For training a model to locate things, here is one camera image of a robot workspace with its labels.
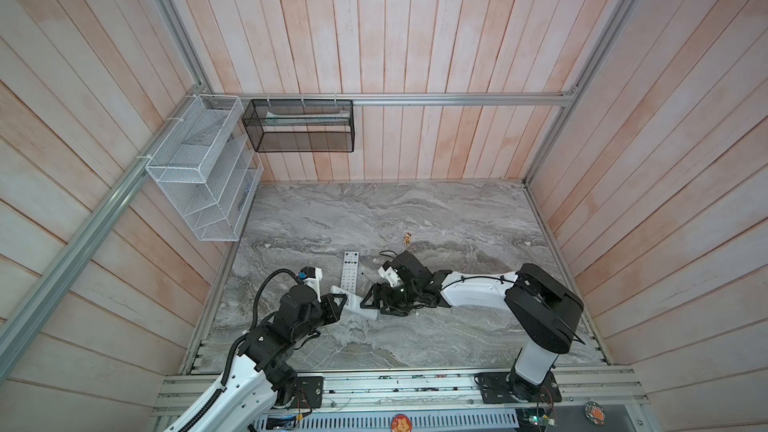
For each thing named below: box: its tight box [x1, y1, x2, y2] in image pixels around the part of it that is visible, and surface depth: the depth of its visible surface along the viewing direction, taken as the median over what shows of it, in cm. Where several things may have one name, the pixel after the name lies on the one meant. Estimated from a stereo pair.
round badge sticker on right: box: [584, 401, 607, 426], surface depth 71 cm
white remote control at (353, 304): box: [330, 285, 378, 320], surface depth 81 cm
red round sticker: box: [390, 413, 413, 432], surface depth 71 cm
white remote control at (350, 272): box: [341, 251, 359, 294], surface depth 95 cm
